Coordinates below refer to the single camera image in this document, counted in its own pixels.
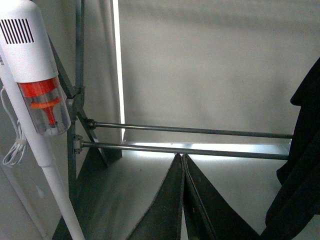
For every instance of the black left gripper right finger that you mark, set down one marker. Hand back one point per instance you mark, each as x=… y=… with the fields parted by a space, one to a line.
x=207 y=215

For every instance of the white stick vacuum cleaner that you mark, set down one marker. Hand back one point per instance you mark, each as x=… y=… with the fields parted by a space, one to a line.
x=29 y=74

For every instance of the black t-shirt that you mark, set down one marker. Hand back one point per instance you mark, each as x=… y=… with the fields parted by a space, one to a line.
x=298 y=199

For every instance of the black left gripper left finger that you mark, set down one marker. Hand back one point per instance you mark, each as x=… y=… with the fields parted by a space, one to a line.
x=163 y=218

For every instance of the grey metal drying rack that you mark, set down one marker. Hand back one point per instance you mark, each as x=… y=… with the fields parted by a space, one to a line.
x=203 y=78

